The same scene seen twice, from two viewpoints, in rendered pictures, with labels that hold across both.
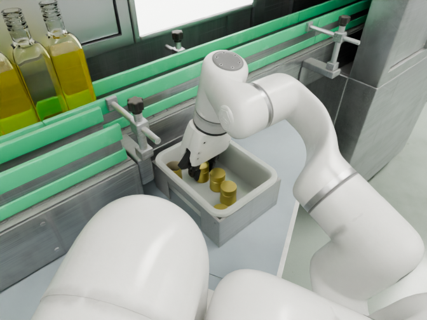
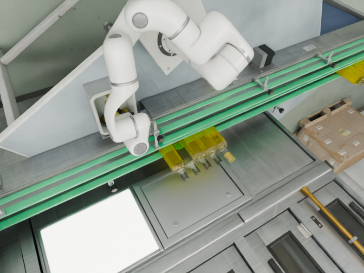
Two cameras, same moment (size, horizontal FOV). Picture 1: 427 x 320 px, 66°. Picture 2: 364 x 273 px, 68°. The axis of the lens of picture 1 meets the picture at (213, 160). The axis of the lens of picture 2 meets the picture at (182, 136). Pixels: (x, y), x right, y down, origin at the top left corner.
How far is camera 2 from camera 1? 0.73 m
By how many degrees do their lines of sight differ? 51
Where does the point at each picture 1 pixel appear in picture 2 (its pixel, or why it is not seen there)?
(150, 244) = (226, 77)
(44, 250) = (183, 91)
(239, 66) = (137, 145)
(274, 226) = (92, 72)
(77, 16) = (162, 188)
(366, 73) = not seen: outside the picture
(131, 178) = (153, 111)
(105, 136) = (168, 128)
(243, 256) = not seen: hidden behind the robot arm
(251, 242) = not seen: hidden behind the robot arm
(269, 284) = (202, 60)
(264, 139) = (57, 128)
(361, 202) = (130, 70)
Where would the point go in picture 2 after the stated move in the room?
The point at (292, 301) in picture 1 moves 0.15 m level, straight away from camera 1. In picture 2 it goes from (201, 54) to (159, 84)
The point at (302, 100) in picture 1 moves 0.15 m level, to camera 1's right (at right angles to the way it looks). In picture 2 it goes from (116, 125) to (71, 116)
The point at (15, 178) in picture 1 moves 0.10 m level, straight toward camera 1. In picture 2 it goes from (197, 115) to (199, 98)
